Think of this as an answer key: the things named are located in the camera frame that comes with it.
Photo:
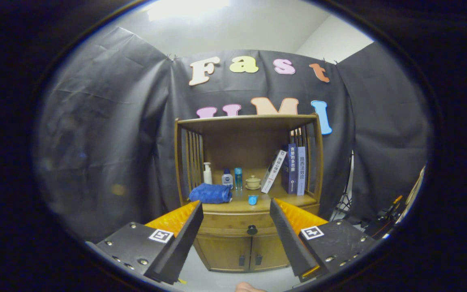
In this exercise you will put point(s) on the wooden cabinet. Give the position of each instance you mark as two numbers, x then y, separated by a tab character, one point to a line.
249	121

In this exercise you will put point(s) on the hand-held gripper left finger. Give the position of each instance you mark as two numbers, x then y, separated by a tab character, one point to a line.
181	243

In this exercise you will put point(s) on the white pump bottle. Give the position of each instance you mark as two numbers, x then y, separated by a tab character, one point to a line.
207	174

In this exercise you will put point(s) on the blue rolled towel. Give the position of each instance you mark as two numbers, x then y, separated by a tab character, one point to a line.
211	193

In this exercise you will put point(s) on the beige lidded teacup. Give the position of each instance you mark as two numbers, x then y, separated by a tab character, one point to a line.
253	182

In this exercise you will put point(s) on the clear blue bottle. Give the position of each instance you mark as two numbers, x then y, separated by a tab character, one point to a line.
238	178

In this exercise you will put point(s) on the blue cosmetic tube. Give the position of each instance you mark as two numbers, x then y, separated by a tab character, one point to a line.
253	199

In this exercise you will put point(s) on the lavender book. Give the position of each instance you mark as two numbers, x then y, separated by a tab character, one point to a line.
301	170

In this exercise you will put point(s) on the dark blue book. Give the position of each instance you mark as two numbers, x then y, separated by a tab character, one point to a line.
291	168

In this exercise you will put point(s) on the white book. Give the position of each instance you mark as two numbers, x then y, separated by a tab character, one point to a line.
273	172

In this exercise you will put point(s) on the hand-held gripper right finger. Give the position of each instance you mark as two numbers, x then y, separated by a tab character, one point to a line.
292	243

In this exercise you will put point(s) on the black drawer knob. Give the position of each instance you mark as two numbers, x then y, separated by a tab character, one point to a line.
252	230

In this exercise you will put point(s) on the wooden countertop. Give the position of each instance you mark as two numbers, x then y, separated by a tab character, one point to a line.
239	205

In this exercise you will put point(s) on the wooden cabinet door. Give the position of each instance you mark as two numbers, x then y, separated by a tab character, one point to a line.
272	251
221	253

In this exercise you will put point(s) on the black tripod stand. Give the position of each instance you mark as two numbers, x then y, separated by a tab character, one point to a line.
345	194

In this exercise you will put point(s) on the white bottle with blue cap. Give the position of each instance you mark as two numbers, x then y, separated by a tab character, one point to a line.
227	178

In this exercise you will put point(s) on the black tool with orange tip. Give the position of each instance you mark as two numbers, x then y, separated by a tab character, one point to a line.
389	211

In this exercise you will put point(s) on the beige bag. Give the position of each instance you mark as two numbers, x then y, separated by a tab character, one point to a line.
416	190

